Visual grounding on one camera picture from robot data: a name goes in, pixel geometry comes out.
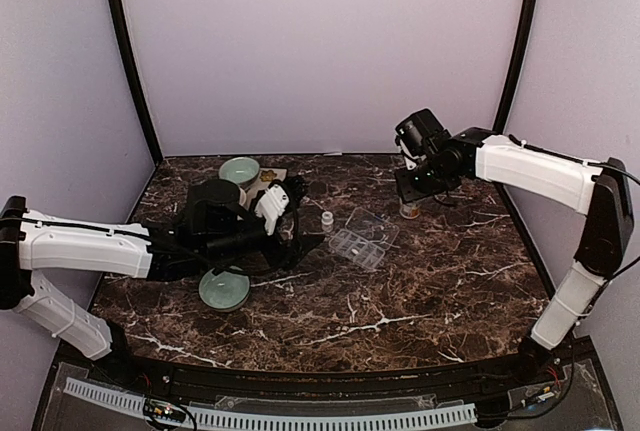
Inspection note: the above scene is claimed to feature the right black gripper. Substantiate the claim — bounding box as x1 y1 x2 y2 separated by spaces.
395 153 456 203

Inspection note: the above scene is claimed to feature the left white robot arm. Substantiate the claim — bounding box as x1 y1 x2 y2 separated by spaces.
1 186 324 387

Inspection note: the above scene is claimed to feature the small white vial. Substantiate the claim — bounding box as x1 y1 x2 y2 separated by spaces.
321 211 334 233

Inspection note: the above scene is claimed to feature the left black frame post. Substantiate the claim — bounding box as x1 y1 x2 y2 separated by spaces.
107 0 164 166

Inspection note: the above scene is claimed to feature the white pill bottle orange label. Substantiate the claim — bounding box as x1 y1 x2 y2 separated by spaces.
399 200 421 220

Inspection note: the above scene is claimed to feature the black front rail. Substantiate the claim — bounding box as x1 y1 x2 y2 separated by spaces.
59 338 596 405

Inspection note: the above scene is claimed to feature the black frame post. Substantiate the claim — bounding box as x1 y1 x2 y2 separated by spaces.
492 0 537 134
107 0 164 166

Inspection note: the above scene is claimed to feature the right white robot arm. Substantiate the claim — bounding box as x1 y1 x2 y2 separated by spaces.
395 118 635 385

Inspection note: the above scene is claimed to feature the square floral plate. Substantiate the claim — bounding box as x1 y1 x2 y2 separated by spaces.
246 168 287 203

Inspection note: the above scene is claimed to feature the celadon bowl front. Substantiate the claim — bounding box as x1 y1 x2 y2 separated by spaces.
198 271 250 312

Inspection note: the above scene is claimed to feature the white slotted cable duct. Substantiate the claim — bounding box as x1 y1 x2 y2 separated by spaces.
63 378 478 430

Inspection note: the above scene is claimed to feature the clear plastic pill organizer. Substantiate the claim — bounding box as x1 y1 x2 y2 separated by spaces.
328 207 399 270

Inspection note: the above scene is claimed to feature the celadon bowl on plate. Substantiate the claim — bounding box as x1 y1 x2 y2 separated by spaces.
218 157 260 188

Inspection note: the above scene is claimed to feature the right black frame post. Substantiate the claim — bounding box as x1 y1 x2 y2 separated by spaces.
492 0 537 134

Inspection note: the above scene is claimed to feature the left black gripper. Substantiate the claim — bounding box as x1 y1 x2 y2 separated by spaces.
201 197 325 271

